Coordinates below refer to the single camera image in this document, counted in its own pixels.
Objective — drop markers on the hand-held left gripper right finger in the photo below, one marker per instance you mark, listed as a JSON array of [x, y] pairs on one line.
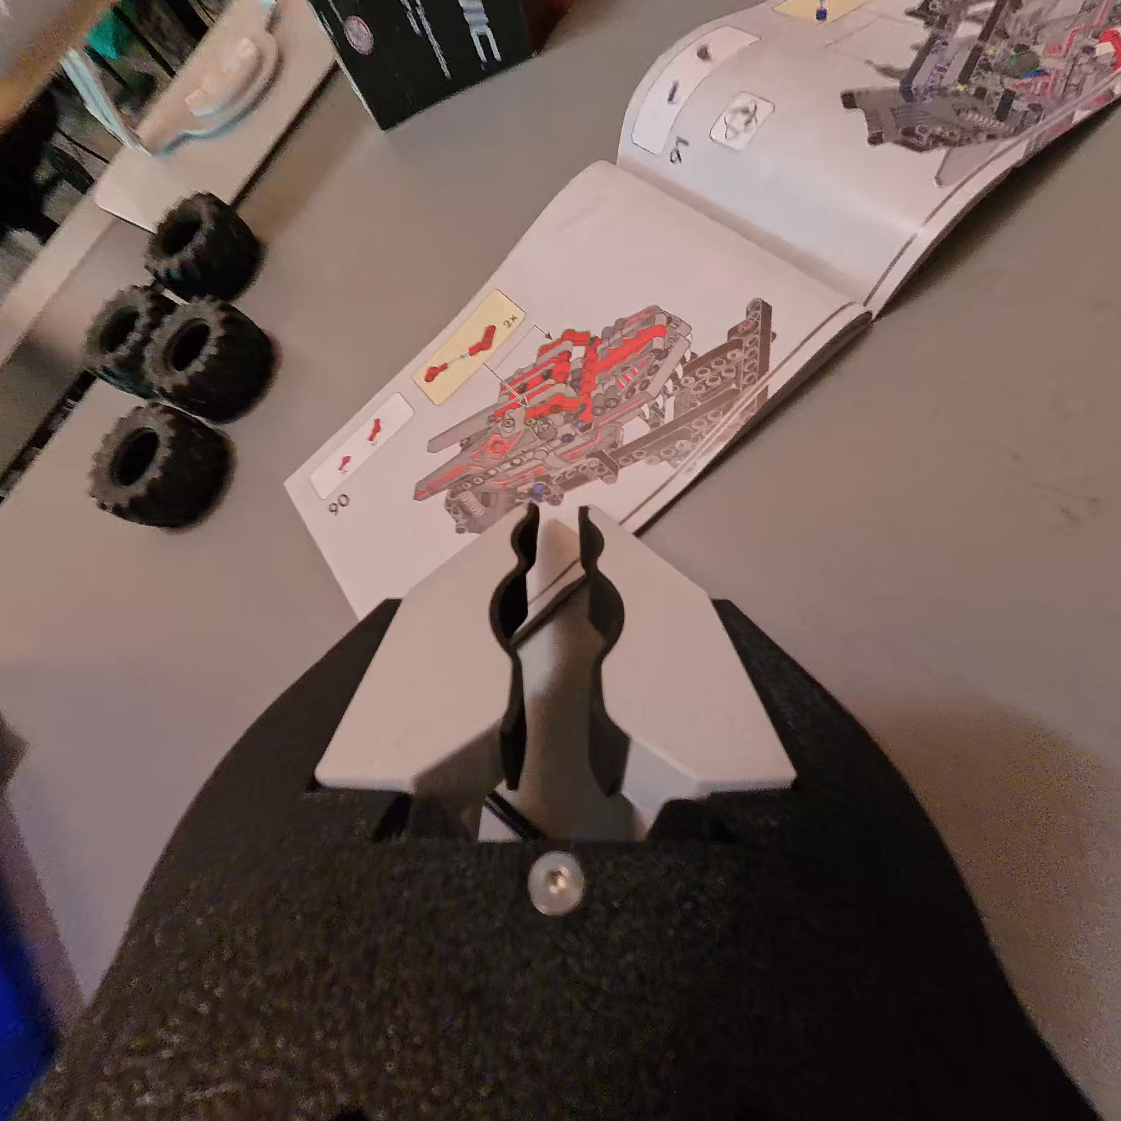
[[691, 700]]

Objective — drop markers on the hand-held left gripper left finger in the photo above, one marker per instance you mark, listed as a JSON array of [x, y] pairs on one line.
[[420, 700]]

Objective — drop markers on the grey desk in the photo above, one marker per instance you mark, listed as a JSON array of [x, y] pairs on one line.
[[831, 656]]

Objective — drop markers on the black toy tire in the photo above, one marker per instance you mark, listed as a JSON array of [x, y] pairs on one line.
[[109, 337], [179, 478], [227, 363], [215, 253]]

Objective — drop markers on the toy instruction booklet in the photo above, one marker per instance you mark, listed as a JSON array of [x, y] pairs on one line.
[[701, 263]]

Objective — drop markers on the dark toy truck box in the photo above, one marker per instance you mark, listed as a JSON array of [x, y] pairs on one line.
[[420, 61]]

